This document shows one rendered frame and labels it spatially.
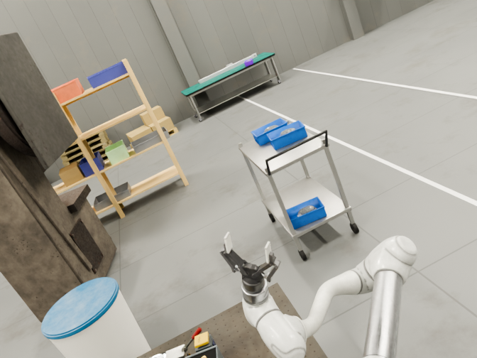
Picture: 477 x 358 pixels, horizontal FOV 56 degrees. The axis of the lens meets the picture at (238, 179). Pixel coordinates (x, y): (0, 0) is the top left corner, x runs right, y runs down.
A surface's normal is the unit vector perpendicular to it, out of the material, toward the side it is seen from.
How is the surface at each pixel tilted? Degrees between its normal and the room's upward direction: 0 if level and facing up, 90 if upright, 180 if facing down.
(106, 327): 94
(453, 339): 0
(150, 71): 90
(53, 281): 92
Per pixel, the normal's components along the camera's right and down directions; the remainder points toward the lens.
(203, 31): 0.26, 0.29
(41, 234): 0.06, 0.41
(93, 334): 0.47, 0.24
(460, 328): -0.38, -0.85
